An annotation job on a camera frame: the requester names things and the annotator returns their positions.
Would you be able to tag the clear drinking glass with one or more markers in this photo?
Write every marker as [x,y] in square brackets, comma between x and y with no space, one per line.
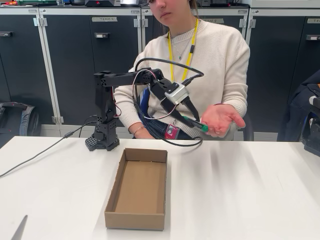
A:
[61,2]

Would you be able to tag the person's right forearm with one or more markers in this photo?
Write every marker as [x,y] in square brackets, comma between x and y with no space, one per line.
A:
[127,107]

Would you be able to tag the white gripper camera box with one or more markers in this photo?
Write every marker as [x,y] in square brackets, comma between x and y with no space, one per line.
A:
[176,95]

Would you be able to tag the person's left hand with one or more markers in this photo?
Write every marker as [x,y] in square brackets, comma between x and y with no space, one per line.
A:
[222,120]

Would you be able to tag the dark navy jacket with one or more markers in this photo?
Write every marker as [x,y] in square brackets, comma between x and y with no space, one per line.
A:
[300,105]

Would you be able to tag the gray black backpack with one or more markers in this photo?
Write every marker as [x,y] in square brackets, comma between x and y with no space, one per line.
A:
[15,120]

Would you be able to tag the dark item with red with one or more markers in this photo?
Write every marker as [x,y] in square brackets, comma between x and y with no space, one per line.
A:
[221,4]

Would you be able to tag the green board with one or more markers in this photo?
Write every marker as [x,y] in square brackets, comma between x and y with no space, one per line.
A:
[37,2]

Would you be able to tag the brown cardboard box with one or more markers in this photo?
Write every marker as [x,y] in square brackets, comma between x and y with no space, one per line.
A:
[140,190]

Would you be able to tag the woman in cream sweater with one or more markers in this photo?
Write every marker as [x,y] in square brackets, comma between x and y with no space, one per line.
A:
[220,62]

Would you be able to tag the green red permanent marker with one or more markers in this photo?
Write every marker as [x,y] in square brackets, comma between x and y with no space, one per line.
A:
[204,128]

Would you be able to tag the black flat device case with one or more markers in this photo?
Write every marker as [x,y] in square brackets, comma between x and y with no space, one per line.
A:
[102,3]

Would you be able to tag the person's left forearm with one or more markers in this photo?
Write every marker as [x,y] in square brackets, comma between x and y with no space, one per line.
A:
[245,107]

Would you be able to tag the gray box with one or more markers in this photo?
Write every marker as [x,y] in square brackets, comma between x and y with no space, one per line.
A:
[130,2]

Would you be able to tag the gray team label tape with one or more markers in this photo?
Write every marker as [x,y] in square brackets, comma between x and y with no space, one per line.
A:
[105,19]
[212,21]
[313,21]

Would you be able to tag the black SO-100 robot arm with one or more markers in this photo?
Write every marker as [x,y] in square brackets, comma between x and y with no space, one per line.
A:
[120,78]

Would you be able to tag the pink white box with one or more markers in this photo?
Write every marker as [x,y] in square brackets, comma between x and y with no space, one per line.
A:
[171,132]

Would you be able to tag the person's right hand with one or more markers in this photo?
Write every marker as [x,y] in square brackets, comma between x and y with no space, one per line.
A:
[142,135]

